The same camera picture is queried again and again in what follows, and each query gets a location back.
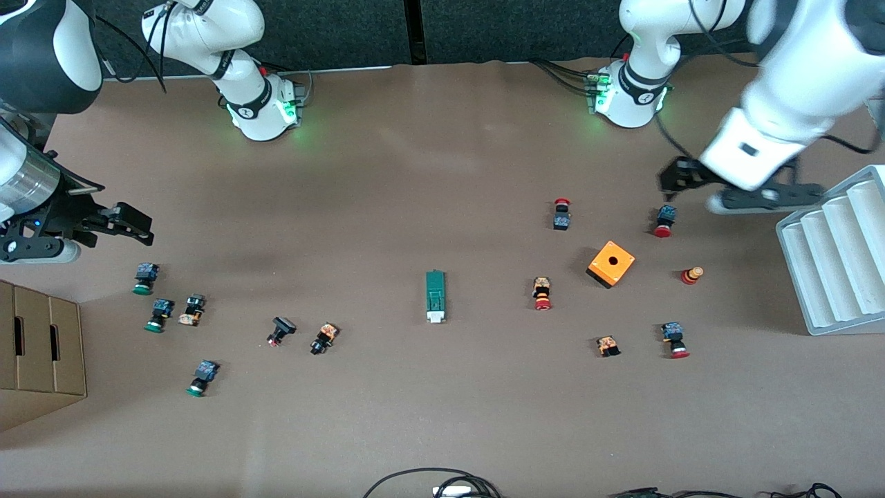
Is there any green load switch white handle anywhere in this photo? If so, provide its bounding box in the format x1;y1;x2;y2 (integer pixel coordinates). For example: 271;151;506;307
425;269;447;324

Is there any green push button blue block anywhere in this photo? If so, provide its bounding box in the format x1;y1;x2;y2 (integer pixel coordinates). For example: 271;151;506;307
145;298;175;333
133;263;160;296
186;360;220;398

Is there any brown cardboard box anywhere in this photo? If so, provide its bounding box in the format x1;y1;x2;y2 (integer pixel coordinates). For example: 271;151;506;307
0;279;88;433

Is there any grey ridged plastic tray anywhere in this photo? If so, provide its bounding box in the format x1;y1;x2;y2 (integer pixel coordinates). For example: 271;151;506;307
776;165;885;337

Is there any black flat square button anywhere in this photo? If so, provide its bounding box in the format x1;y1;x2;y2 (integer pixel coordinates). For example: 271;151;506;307
267;316;297;347

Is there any black knob selector orange block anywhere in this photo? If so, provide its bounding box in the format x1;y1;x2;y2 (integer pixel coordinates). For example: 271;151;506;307
310;322;339;356

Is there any black switch orange block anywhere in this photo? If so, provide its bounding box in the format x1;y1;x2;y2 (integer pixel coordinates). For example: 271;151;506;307
178;294;207;327

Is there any orange button enclosure box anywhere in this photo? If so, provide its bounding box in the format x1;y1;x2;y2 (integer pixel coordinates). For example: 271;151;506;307
586;240;636;290

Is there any black vertical post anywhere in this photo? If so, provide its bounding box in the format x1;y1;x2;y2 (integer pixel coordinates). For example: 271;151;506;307
404;0;426;65

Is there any black looped cable bundle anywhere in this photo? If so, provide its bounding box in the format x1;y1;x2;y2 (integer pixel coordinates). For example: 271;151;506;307
362;468;502;498

